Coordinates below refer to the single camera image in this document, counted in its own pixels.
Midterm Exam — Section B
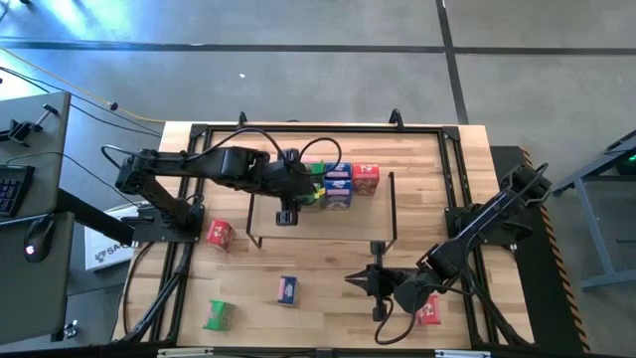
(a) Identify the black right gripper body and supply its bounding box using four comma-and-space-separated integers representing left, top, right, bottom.
366, 241, 399, 322

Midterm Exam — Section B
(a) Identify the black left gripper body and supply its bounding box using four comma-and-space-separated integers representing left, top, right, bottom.
270, 146, 306, 228

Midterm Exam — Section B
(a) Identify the blue Frosted Flakes cereal box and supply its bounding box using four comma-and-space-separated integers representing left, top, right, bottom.
323, 161, 354, 182
275, 274, 300, 308
320, 178, 355, 212

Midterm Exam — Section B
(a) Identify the red Froot Loops cereal box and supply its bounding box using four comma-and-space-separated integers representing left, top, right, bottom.
352, 162, 382, 197
415, 293, 443, 327
205, 218, 238, 254

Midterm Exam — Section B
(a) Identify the black mat with hazard stripes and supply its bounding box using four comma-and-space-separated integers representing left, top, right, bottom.
489, 144, 593, 356

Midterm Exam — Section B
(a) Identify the white printed box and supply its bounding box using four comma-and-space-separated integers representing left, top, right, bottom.
82, 202, 146, 273

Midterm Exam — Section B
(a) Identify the black desk support beam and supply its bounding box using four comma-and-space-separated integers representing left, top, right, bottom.
54, 187, 138, 247

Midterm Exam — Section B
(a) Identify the grey metal stand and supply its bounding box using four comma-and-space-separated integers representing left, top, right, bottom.
550, 129, 636, 292

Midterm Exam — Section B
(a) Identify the black computer mouse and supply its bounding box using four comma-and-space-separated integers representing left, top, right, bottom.
22, 215, 57, 265

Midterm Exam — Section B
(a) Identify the chrome desk caster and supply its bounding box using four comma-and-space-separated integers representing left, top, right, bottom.
61, 319, 81, 343

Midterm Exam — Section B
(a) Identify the black desk clamp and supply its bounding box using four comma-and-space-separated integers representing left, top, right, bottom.
0, 102, 61, 149

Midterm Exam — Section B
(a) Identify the black keyboard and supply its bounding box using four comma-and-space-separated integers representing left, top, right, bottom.
0, 163, 37, 219

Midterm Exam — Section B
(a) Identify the device with green light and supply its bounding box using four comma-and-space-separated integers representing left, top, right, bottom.
614, 150, 636, 177

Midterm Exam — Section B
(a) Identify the dark grey desk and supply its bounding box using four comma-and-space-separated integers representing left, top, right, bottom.
0, 91, 76, 345

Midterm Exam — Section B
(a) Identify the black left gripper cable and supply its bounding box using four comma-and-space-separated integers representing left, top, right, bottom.
183, 126, 345, 178

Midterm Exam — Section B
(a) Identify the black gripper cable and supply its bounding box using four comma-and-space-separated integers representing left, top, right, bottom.
373, 296, 419, 346
183, 126, 345, 178

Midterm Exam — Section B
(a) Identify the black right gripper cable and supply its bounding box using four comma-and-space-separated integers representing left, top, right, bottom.
373, 296, 419, 346

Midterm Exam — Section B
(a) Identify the black metal table frame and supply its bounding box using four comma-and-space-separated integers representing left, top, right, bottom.
112, 121, 536, 349

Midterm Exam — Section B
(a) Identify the silver metal bracket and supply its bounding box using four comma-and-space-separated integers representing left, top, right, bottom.
157, 347, 216, 358
433, 348, 494, 358

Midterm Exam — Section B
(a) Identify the black floor cable with plug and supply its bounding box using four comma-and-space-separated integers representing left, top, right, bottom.
0, 65, 121, 112

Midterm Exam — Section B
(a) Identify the yellow floor cable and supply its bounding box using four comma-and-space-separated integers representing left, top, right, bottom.
0, 46, 167, 124

